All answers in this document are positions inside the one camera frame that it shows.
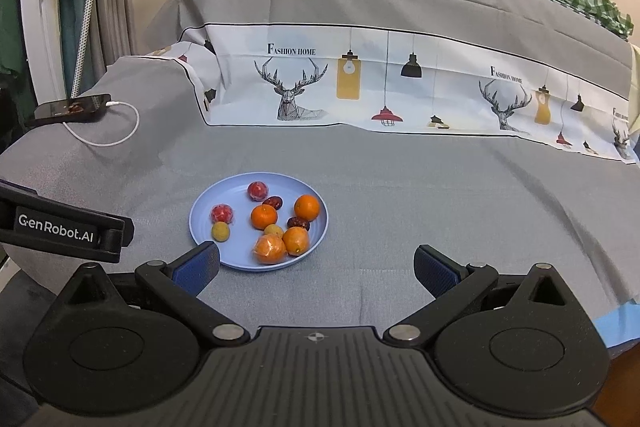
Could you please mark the pale yellow cloth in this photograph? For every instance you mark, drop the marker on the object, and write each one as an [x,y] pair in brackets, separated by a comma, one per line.
[635,107]

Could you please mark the orange mandarin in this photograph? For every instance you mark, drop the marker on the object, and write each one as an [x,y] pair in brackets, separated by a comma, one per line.
[263,217]
[306,207]

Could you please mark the small yellow-green plum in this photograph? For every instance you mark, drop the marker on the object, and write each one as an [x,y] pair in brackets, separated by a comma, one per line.
[220,232]
[273,230]

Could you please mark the grey bed sheet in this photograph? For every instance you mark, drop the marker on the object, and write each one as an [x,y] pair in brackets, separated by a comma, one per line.
[400,187]

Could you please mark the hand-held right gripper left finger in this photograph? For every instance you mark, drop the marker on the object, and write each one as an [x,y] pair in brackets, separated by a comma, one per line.
[197,269]

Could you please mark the dark red jujube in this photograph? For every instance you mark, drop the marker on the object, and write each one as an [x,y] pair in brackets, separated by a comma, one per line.
[273,202]
[298,223]

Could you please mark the red plastic-wrapped hawthorn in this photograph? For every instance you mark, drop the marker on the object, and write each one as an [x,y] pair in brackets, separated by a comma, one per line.
[257,190]
[222,213]

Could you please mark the plastic-wrapped orange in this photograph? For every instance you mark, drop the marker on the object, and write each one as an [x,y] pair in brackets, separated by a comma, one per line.
[269,250]
[295,241]

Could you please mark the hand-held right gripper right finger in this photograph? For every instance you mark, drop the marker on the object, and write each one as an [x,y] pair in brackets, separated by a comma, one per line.
[435,269]

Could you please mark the blue plastic plate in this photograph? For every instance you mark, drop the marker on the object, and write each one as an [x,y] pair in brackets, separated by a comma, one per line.
[237,252]

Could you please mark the light blue sheet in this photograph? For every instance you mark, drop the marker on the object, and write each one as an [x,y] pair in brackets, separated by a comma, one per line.
[620,327]

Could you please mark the black smartphone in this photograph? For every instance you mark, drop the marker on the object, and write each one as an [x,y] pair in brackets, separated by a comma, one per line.
[70,108]

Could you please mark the white door frame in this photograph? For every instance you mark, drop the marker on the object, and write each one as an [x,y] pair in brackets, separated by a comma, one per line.
[35,32]

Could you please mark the teal curtain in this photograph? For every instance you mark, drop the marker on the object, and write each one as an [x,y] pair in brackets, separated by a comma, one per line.
[67,7]

